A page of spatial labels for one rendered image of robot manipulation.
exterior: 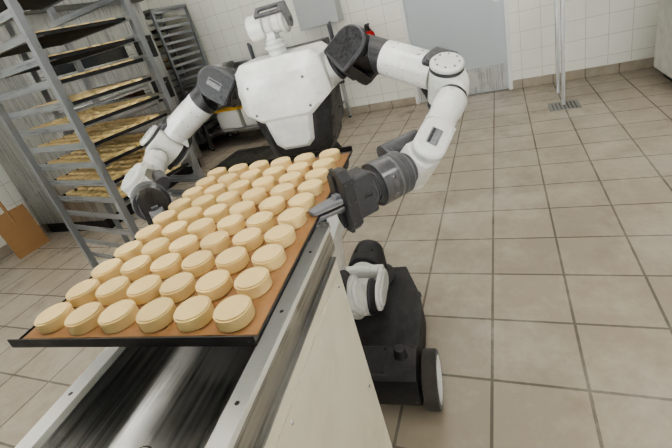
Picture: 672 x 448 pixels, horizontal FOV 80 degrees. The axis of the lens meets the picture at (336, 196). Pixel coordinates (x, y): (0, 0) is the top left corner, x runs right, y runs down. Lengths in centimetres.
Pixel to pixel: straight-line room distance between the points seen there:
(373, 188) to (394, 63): 42
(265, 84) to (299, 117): 13
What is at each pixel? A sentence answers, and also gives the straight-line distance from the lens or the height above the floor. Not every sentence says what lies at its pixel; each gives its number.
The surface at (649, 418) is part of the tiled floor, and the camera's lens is 167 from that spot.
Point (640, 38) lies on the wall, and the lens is 520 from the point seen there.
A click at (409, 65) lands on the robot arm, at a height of 114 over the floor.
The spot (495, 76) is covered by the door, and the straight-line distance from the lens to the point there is 511.
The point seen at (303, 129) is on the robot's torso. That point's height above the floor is 103.
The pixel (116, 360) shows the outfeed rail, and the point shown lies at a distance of 81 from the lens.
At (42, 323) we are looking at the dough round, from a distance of 74.
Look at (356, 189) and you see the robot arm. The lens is 72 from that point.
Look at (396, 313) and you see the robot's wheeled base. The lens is 171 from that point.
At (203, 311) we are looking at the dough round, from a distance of 56.
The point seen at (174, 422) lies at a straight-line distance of 71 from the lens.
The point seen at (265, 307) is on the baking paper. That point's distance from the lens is 54.
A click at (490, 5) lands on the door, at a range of 499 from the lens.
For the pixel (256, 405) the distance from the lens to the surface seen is 61.
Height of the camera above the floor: 131
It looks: 24 degrees down
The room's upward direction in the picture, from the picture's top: 16 degrees counter-clockwise
